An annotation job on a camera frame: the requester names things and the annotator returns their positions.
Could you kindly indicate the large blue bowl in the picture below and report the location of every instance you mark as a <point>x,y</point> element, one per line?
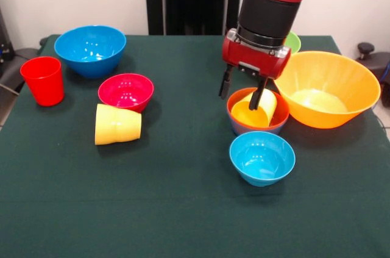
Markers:
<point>88,56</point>

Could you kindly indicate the dark green tablecloth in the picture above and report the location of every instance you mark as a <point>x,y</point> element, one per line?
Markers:
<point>152,203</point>

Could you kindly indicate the orange-yellow cup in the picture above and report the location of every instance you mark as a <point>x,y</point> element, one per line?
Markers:
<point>131,127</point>

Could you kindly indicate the large green bowl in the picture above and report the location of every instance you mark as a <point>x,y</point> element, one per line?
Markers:
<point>294,43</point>

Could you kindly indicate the large orange-yellow bowl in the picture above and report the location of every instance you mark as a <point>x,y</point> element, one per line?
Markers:
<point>326,72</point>

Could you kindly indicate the yellow cup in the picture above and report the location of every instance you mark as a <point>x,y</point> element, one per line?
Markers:
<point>105,125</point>
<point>262,116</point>

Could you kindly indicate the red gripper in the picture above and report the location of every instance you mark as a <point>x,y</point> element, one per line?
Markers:
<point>256,56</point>

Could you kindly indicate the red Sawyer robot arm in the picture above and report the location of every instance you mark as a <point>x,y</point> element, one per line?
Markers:
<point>271,5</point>

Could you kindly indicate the small magenta bowl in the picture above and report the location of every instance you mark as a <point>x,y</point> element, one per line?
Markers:
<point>125,93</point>

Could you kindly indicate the red cup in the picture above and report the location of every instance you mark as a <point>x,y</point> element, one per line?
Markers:
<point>42,87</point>

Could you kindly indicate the small orange-red bowl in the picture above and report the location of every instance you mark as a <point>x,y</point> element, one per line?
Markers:
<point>281,114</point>

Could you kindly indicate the small light blue bowl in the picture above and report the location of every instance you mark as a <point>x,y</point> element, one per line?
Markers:
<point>262,160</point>

